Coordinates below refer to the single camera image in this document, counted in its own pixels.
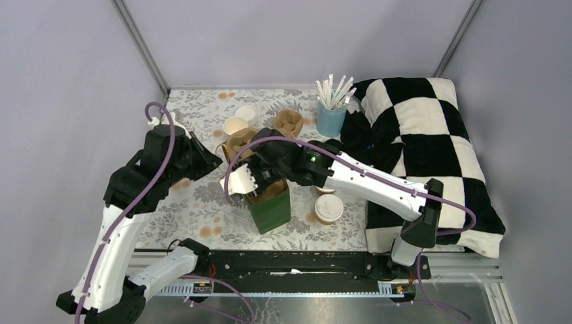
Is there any brown pulp cup carrier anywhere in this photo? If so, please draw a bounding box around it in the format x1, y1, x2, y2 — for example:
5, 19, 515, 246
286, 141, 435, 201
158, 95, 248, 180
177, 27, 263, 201
272, 109, 304, 138
225, 128, 258, 161

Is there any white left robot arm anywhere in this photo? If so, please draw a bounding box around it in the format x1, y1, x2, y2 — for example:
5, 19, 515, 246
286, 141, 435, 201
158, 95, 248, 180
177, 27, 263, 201
56, 113, 221, 323

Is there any white wrapped straws bundle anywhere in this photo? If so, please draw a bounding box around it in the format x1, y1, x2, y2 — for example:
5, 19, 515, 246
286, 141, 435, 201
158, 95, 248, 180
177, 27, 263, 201
315, 74, 356, 111

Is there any blue straw holder cup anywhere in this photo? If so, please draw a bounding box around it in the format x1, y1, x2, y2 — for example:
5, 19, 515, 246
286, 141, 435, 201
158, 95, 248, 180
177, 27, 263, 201
316, 102, 347, 138

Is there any green brown paper bag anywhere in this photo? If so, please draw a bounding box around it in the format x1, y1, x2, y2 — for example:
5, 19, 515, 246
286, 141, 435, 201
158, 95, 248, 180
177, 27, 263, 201
215, 128, 292, 235

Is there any black cloth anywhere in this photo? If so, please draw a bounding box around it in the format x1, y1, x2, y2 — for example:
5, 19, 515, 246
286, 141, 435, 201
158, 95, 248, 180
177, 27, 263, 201
337, 111, 404, 173

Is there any stack of white cup lids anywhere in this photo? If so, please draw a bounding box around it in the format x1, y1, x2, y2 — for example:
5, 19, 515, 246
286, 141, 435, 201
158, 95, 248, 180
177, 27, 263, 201
235, 105, 258, 128

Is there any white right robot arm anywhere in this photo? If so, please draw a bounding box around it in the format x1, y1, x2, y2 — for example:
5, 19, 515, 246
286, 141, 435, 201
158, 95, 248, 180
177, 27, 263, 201
220, 128, 444, 278

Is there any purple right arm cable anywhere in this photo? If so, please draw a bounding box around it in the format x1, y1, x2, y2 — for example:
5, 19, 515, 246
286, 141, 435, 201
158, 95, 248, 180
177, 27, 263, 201
223, 136, 478, 324

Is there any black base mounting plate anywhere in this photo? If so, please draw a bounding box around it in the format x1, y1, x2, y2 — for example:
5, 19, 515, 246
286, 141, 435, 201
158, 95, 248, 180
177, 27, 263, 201
183, 250, 432, 294

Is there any brown paper cup with lid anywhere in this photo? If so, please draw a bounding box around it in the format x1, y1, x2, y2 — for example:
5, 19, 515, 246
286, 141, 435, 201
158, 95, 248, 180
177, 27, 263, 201
314, 186, 335, 195

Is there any aluminium frame rail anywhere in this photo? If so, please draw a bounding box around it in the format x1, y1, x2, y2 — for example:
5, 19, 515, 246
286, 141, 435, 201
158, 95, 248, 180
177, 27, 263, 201
87, 251, 519, 324

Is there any floral table mat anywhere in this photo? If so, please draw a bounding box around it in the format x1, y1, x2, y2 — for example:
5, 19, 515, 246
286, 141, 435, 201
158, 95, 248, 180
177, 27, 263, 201
137, 88, 366, 251

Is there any stack of brown paper cups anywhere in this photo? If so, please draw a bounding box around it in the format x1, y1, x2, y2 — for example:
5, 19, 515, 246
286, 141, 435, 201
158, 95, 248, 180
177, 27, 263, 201
223, 116, 249, 136

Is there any black white checkered blanket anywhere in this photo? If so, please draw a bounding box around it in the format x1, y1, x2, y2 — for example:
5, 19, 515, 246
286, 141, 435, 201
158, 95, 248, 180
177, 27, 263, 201
350, 77, 506, 259

